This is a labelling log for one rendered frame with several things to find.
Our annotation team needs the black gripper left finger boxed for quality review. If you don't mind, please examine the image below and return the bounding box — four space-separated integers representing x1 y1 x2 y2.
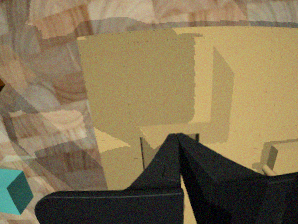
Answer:
35 133 185 224

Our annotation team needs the teal square block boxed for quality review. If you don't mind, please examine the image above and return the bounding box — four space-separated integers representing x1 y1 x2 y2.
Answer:
0 169 33 216

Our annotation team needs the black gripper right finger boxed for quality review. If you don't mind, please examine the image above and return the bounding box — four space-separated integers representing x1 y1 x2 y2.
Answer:
177 133 298 224

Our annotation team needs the orange-brown block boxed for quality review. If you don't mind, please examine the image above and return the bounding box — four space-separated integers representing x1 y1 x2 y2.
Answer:
0 80 5 91

